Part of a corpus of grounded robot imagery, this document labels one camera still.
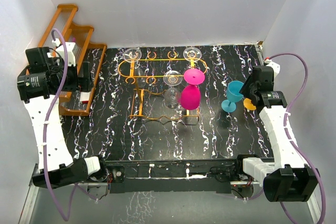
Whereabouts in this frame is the red white small box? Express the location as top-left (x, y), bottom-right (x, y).
top-left (79, 92), bottom-right (91, 104)

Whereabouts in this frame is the teal plastic wine glass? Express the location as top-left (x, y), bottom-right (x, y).
top-left (221, 81), bottom-right (244, 113)

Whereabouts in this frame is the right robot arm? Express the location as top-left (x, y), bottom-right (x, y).
top-left (234, 65), bottom-right (318, 202)

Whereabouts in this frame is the orange plastic wine glass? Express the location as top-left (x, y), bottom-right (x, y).
top-left (243, 98), bottom-right (256, 111)

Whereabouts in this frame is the orange wooden stepped shelf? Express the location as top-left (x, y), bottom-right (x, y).
top-left (38, 4), bottom-right (107, 116)

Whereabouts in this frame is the clear large wine glass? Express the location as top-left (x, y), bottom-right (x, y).
top-left (183, 47), bottom-right (202, 69)

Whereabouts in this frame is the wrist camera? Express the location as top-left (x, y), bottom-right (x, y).
top-left (264, 58), bottom-right (280, 78)
top-left (51, 38), bottom-right (78, 67)

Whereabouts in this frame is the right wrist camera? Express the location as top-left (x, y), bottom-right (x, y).
top-left (264, 58), bottom-right (280, 78)

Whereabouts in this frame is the pink plastic wine glass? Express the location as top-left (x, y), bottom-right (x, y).
top-left (180, 68), bottom-right (205, 110)

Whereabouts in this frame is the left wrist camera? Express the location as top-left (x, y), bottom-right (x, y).
top-left (51, 38), bottom-right (78, 67)

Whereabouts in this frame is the clear short wine glass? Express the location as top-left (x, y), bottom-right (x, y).
top-left (163, 70), bottom-right (183, 109)

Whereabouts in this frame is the gold metal wine glass rack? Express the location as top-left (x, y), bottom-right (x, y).
top-left (118, 47), bottom-right (208, 121)

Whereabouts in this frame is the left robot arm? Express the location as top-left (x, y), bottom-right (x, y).
top-left (17, 42), bottom-right (109, 189)

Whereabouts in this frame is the clear champagne flute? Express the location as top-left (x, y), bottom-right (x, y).
top-left (123, 48), bottom-right (146, 88)

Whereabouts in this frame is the aluminium base frame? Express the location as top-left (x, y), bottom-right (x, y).
top-left (18, 163), bottom-right (323, 224)

